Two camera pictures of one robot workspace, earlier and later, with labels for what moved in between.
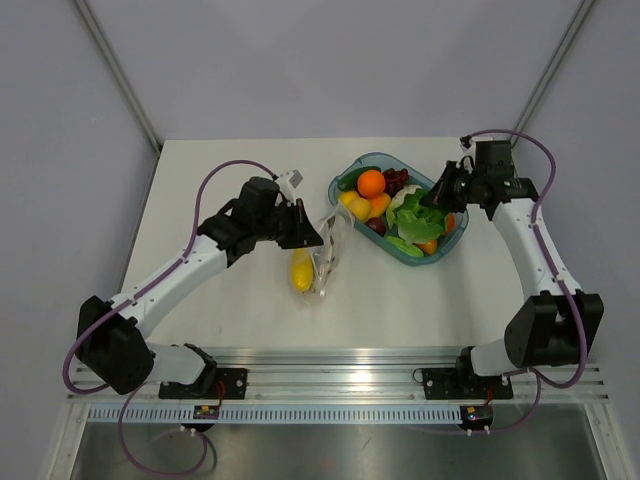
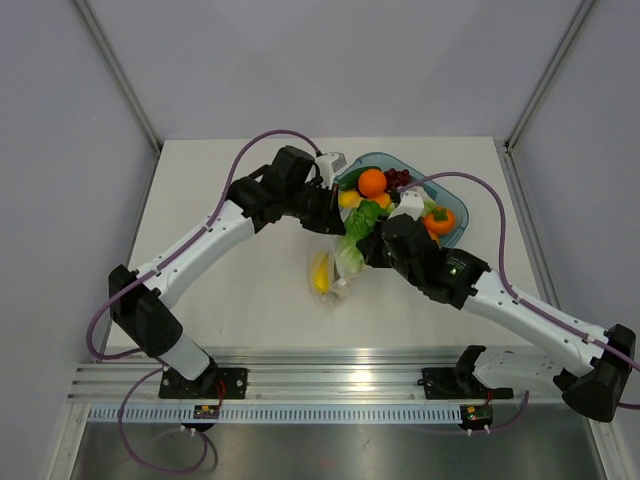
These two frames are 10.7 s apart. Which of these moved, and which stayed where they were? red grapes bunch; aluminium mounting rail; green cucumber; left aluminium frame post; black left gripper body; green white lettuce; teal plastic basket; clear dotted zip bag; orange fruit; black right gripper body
Moved: green white lettuce; black right gripper body; black left gripper body; clear dotted zip bag
Stayed: orange fruit; green cucumber; teal plastic basket; red grapes bunch; aluminium mounting rail; left aluminium frame post
